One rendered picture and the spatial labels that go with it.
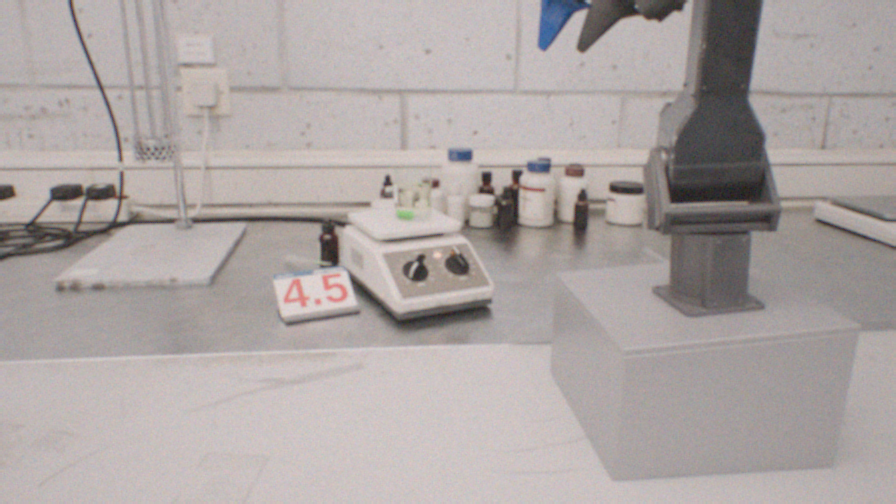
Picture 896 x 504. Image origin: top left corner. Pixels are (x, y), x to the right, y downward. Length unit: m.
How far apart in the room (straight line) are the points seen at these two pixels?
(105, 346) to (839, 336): 0.67
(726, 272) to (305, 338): 0.43
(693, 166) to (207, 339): 0.52
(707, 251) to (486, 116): 0.88
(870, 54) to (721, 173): 1.16
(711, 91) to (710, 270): 0.13
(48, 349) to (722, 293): 0.65
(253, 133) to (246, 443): 0.87
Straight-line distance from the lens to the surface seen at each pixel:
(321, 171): 1.30
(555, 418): 0.60
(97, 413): 0.66
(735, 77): 0.53
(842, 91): 1.65
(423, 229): 0.84
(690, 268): 0.54
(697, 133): 0.53
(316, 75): 1.33
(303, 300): 0.81
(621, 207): 1.26
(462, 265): 0.80
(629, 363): 0.48
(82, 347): 0.80
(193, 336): 0.78
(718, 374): 0.52
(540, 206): 1.20
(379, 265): 0.80
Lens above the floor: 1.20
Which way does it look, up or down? 16 degrees down
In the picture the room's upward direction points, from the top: 1 degrees clockwise
